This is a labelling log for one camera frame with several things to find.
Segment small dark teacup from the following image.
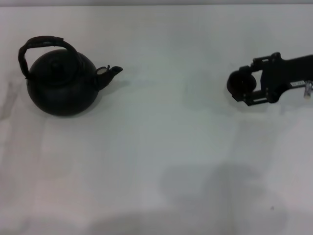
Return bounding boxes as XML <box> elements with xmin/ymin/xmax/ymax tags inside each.
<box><xmin>226</xmin><ymin>70</ymin><xmax>258</xmax><ymax>96</ymax></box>

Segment silver right gripper cable connector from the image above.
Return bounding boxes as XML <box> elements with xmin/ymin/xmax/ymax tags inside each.
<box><xmin>304</xmin><ymin>80</ymin><xmax>313</xmax><ymax>100</ymax></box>

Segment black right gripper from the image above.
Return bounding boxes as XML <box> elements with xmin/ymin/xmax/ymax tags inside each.
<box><xmin>231</xmin><ymin>52</ymin><xmax>313</xmax><ymax>107</ymax></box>

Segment black round teapot with handle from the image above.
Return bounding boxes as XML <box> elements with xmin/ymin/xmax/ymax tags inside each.
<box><xmin>17</xmin><ymin>35</ymin><xmax>124</xmax><ymax>118</ymax></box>

